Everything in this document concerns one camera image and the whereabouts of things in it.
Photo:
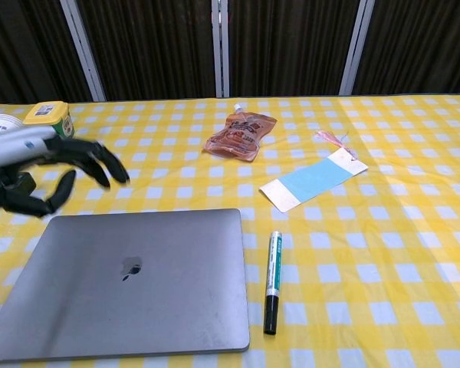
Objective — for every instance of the dark partition panel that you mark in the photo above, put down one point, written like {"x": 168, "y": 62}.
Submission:
{"x": 418, "y": 46}
{"x": 23, "y": 46}
{"x": 153, "y": 46}
{"x": 291, "y": 46}

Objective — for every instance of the yellow-lidded green container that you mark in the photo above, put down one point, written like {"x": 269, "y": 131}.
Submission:
{"x": 48, "y": 113}

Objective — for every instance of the orange sauce pouch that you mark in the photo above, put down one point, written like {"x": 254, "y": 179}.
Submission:
{"x": 241, "y": 136}

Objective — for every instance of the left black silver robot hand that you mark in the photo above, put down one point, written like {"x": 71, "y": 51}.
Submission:
{"x": 30, "y": 147}

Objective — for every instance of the grey laptop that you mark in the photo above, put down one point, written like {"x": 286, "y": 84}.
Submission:
{"x": 138, "y": 287}

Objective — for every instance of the blue white tasselled bookmark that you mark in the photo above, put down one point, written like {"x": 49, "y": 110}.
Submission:
{"x": 314, "y": 178}

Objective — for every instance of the black white marker pen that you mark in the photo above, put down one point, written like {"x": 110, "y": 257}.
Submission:
{"x": 274, "y": 276}

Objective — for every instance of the yellow white checked tablecloth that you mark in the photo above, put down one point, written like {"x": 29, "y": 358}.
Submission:
{"x": 368, "y": 268}

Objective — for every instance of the white paper cup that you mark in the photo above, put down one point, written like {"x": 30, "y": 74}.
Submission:
{"x": 0, "y": 122}

